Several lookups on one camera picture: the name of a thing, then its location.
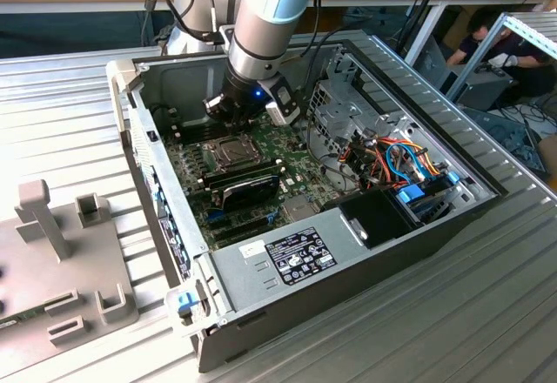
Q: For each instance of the large brown cardboard box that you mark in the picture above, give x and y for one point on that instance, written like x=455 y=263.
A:
x=457 y=26

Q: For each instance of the black graphics card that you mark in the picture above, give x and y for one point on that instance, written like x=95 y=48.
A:
x=248 y=193

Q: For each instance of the dark grey equipment box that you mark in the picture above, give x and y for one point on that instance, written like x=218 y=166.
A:
x=483 y=91

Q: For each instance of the green RAM stick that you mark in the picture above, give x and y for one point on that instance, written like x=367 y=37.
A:
x=22 y=316

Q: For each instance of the hard disk in blue carrier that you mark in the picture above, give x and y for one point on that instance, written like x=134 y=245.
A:
x=411 y=194

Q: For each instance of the black RAM slot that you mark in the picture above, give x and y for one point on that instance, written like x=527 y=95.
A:
x=239 y=171
x=237 y=168
x=241 y=175
x=193 y=127
x=200 y=136
x=198 y=131
x=191 y=123
x=226 y=182

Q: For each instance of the silver square CPU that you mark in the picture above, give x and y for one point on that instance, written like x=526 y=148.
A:
x=232 y=150

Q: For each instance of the grey parts rack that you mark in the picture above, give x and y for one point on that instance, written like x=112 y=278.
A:
x=43 y=270

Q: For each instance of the silver power supply unit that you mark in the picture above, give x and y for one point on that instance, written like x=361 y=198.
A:
x=252 y=278

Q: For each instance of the blue expansion slot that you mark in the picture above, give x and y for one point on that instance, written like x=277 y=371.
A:
x=215 y=215

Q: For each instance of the grey chipset heatsink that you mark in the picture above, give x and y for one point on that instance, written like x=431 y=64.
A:
x=298 y=209

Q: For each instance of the black expansion slot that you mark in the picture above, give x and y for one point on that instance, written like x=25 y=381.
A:
x=241 y=233
x=239 y=223

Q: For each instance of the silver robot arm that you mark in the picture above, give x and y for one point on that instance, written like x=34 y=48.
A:
x=261 y=17

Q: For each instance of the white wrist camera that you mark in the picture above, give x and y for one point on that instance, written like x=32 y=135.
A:
x=280 y=115

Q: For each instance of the aluminium profile frame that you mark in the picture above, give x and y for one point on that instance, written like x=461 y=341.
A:
x=528 y=30

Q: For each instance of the person in purple shirt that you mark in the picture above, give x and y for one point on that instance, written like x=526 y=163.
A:
x=526 y=58

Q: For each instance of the green motherboard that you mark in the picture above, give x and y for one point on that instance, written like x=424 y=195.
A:
x=304 y=174

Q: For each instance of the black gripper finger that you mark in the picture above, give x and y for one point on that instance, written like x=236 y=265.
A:
x=246 y=119
x=215 y=106

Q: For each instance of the silver metal disk bay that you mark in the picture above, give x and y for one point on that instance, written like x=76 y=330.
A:
x=337 y=113

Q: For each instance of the blue plastic case latch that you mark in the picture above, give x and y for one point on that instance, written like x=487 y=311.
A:
x=184 y=302

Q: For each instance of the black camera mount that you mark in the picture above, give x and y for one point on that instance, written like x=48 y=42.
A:
x=280 y=91

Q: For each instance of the open black PC case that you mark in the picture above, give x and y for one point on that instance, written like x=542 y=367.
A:
x=348 y=296

